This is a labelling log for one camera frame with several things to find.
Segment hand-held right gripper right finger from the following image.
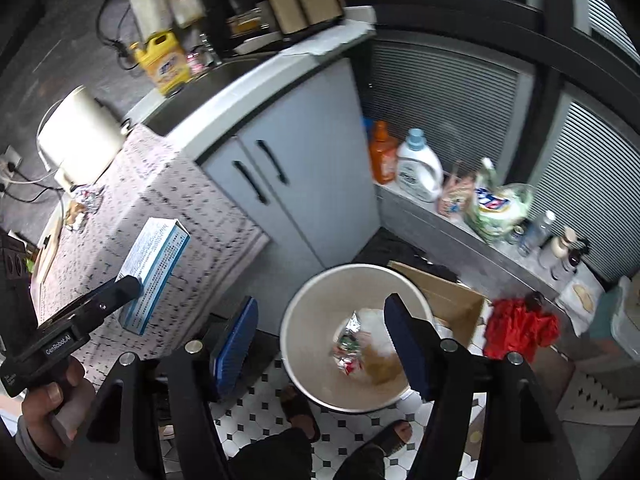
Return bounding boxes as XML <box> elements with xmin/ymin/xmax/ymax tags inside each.
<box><xmin>382</xmin><ymin>292</ymin><xmax>581</xmax><ymax>480</ymax></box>

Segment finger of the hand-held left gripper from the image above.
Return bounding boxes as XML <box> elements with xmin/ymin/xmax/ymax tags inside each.
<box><xmin>37</xmin><ymin>276</ymin><xmax>146</xmax><ymax>333</ymax></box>

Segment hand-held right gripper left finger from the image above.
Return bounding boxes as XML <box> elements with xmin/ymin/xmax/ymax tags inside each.
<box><xmin>65</xmin><ymin>295</ymin><xmax>261</xmax><ymax>480</ymax></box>

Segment silver foil wrapper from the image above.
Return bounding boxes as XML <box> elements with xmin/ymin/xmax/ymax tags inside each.
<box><xmin>330</xmin><ymin>310</ymin><xmax>371</xmax><ymax>376</ymax></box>
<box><xmin>75</xmin><ymin>185</ymin><xmax>104</xmax><ymax>211</ymax></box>

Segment blue white cardboard box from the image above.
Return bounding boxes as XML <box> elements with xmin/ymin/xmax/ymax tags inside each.
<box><xmin>117</xmin><ymin>217</ymin><xmax>191</xmax><ymax>336</ymax></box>

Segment beige waste bin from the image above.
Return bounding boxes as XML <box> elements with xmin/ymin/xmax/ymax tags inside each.
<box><xmin>280</xmin><ymin>264</ymin><xmax>436</xmax><ymax>413</ymax></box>

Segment small brown paper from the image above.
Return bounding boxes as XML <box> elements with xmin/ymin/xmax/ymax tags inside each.
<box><xmin>65</xmin><ymin>200</ymin><xmax>88</xmax><ymax>233</ymax></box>

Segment person's left forearm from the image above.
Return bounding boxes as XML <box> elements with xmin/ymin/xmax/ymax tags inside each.
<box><xmin>15</xmin><ymin>415</ymin><xmax>66</xmax><ymax>480</ymax></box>

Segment person's left hand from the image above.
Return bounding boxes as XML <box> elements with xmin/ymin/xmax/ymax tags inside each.
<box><xmin>22</xmin><ymin>360</ymin><xmax>98</xmax><ymax>448</ymax></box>

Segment black cloth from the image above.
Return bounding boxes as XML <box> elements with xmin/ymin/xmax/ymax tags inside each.
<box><xmin>370</xmin><ymin>230</ymin><xmax>458</xmax><ymax>283</ymax></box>

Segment person's left foot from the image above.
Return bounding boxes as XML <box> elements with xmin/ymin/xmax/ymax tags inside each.
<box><xmin>280</xmin><ymin>385</ymin><xmax>321</xmax><ymax>443</ymax></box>

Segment person's foot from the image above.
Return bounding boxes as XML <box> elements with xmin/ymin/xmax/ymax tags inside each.
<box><xmin>370</xmin><ymin>420</ymin><xmax>413</xmax><ymax>458</ymax></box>
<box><xmin>280</xmin><ymin>385</ymin><xmax>321</xmax><ymax>443</ymax></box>

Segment person's right foot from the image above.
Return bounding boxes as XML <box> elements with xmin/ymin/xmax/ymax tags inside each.
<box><xmin>370</xmin><ymin>420</ymin><xmax>413</xmax><ymax>458</ymax></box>

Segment red plastic bag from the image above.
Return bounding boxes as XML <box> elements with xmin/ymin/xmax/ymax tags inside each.
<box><xmin>485</xmin><ymin>297</ymin><xmax>561</xmax><ymax>361</ymax></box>

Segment person's dark pants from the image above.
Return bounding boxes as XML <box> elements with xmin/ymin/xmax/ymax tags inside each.
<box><xmin>227</xmin><ymin>427</ymin><xmax>386</xmax><ymax>480</ymax></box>

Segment patterned pink tablecloth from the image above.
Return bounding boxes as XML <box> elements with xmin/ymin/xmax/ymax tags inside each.
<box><xmin>37</xmin><ymin>125</ymin><xmax>271</xmax><ymax>391</ymax></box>

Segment pink snack packet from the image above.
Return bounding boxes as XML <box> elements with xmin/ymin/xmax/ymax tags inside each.
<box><xmin>436</xmin><ymin>162</ymin><xmax>475</xmax><ymax>218</ymax></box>

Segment green white refill bag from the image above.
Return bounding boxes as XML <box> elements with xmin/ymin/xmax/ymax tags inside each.
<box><xmin>464</xmin><ymin>157</ymin><xmax>535</xmax><ymax>245</ymax></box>

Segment clear water bottle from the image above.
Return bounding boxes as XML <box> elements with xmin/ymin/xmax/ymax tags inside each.
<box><xmin>517</xmin><ymin>210</ymin><xmax>557</xmax><ymax>257</ymax></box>

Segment white air fryer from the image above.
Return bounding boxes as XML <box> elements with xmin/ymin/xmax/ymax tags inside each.
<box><xmin>37</xmin><ymin>85</ymin><xmax>131</xmax><ymax>193</ymax></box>

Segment white laundry detergent bottle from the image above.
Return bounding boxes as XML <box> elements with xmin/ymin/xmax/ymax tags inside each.
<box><xmin>396</xmin><ymin>128</ymin><xmax>443</xmax><ymax>203</ymax></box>

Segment beige pump bottle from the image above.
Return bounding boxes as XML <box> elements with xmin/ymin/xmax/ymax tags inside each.
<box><xmin>539</xmin><ymin>227</ymin><xmax>578</xmax><ymax>268</ymax></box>

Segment dark glass bottle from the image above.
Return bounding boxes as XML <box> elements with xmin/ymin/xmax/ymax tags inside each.
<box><xmin>550</xmin><ymin>240</ymin><xmax>591</xmax><ymax>281</ymax></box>

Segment orange detergent bottle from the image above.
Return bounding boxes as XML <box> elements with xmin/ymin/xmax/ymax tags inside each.
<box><xmin>370</xmin><ymin>120</ymin><xmax>401</xmax><ymax>186</ymax></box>

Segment grey sink cabinet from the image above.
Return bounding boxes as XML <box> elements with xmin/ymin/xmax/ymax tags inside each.
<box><xmin>195</xmin><ymin>55</ymin><xmax>386</xmax><ymax>271</ymax></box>

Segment white teal storage container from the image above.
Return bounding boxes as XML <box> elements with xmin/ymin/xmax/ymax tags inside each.
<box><xmin>597</xmin><ymin>275</ymin><xmax>640</xmax><ymax>361</ymax></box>

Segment steel sink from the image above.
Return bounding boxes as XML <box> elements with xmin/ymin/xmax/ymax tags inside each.
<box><xmin>145</xmin><ymin>57</ymin><xmax>281</xmax><ymax>136</ymax></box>

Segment yellow detergent bottle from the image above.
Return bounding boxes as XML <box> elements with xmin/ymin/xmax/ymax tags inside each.
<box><xmin>132</xmin><ymin>30</ymin><xmax>193</xmax><ymax>96</ymax></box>

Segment white jugs on counter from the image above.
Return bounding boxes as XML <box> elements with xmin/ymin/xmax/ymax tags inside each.
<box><xmin>127</xmin><ymin>0</ymin><xmax>206</xmax><ymax>36</ymax></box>

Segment white folded cloth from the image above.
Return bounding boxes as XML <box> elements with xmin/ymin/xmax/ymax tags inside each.
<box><xmin>280</xmin><ymin>20</ymin><xmax>377</xmax><ymax>58</ymax></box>

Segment black power cable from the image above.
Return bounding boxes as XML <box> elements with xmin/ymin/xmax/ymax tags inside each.
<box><xmin>0</xmin><ymin>180</ymin><xmax>66</xmax><ymax>202</ymax></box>

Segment white wall socket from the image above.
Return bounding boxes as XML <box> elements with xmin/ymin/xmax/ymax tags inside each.
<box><xmin>0</xmin><ymin>145</ymin><xmax>23</xmax><ymax>173</ymax></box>

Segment coiled black cable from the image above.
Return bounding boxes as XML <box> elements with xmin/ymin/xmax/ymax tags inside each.
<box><xmin>97</xmin><ymin>0</ymin><xmax>143</xmax><ymax>71</ymax></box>

